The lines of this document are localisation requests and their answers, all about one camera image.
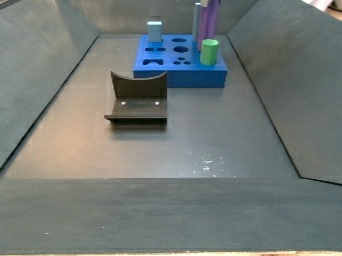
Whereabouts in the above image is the short light-blue square peg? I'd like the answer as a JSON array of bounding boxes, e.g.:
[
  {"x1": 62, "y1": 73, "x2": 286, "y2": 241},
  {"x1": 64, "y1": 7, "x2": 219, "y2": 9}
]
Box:
[{"x1": 147, "y1": 21, "x2": 163, "y2": 43}]

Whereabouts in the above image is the purple star-profile bar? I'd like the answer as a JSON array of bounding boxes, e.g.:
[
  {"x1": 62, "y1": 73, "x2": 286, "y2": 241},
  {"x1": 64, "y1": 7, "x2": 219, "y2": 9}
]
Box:
[{"x1": 197, "y1": 0, "x2": 220, "y2": 50}]

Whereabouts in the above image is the tall light-blue double peg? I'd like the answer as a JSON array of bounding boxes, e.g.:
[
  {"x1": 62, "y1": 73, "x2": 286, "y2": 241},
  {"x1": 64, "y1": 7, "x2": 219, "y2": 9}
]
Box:
[{"x1": 192, "y1": 2, "x2": 200, "y2": 42}]

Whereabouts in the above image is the blue shape-sorter base block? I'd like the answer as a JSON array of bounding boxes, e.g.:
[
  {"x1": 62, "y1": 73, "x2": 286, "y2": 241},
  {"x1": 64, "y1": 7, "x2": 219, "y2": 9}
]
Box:
[{"x1": 132, "y1": 35, "x2": 227, "y2": 88}]

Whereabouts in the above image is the green hexagonal peg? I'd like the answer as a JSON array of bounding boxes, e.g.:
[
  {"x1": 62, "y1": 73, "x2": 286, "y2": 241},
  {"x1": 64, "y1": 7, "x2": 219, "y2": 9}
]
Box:
[{"x1": 200, "y1": 39, "x2": 219, "y2": 65}]

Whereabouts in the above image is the black curved fixture stand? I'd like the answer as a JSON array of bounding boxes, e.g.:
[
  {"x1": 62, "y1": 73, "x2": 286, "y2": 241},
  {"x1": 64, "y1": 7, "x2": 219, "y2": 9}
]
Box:
[{"x1": 104, "y1": 72, "x2": 167, "y2": 122}]

